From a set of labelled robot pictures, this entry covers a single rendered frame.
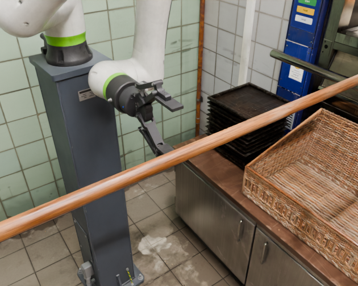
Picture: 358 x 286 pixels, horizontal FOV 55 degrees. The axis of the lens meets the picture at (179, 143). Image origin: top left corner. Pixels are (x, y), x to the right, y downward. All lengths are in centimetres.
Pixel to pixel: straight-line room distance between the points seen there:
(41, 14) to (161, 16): 30
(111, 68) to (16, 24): 25
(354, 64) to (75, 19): 112
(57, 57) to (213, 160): 90
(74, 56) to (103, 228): 75
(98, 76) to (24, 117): 101
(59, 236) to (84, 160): 100
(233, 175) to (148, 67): 79
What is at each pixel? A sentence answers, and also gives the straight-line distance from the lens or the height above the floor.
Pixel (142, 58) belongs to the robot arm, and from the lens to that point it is 102.
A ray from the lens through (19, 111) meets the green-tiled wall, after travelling 192.
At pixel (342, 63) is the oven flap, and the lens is 167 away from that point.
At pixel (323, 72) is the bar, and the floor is 117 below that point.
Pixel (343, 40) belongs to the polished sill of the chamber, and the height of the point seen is 116.
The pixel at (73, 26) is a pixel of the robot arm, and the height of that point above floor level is 132.
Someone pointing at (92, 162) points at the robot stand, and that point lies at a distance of 132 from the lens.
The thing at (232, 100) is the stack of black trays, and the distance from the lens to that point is 167.
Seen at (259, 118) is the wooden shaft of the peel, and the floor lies 120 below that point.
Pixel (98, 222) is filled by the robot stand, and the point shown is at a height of 52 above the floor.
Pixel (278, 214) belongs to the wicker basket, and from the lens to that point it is 144.
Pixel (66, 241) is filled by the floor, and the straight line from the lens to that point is 219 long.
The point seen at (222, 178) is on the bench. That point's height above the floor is 58.
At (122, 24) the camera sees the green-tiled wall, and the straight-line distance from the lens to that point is 197.
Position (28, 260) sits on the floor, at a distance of 217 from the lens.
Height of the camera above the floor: 162
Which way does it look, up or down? 35 degrees down
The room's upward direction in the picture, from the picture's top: straight up
